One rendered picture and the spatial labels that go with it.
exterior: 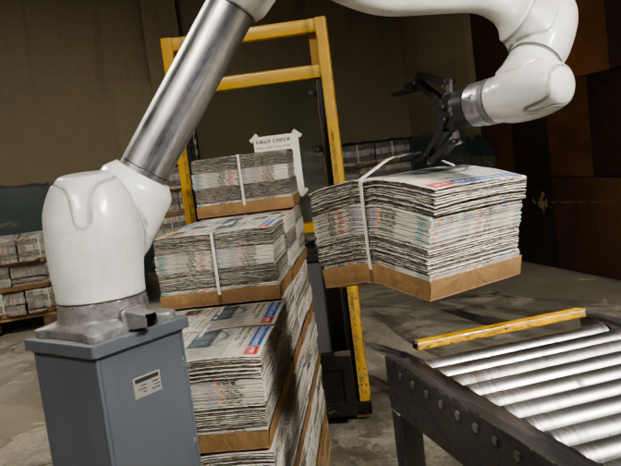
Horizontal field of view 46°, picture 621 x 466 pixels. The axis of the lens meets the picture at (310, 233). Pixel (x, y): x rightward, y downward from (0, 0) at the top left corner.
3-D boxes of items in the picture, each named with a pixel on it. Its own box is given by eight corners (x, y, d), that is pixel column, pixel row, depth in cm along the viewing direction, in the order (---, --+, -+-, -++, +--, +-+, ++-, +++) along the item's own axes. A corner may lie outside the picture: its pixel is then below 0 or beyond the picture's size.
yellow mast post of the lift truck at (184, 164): (213, 415, 346) (159, 39, 327) (216, 409, 354) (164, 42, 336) (232, 413, 345) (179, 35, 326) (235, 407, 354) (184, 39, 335)
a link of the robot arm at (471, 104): (483, 125, 139) (460, 129, 144) (514, 122, 145) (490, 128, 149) (477, 77, 139) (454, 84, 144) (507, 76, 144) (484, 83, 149)
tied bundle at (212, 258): (160, 312, 226) (150, 239, 223) (185, 293, 255) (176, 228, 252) (281, 300, 222) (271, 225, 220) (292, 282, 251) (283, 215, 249)
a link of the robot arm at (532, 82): (504, 138, 142) (524, 86, 147) (574, 124, 130) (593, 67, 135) (470, 104, 137) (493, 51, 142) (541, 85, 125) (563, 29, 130)
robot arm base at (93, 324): (108, 347, 114) (103, 312, 113) (31, 337, 128) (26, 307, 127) (194, 317, 128) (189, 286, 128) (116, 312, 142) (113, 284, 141)
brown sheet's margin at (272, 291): (161, 311, 226) (159, 297, 225) (185, 292, 254) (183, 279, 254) (281, 298, 222) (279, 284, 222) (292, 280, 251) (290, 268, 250)
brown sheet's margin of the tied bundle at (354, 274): (325, 288, 171) (321, 270, 171) (412, 265, 187) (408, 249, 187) (368, 282, 158) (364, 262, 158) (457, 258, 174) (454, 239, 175)
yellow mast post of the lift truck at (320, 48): (351, 402, 340) (305, 18, 321) (351, 396, 349) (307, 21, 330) (371, 400, 339) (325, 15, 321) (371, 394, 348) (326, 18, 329)
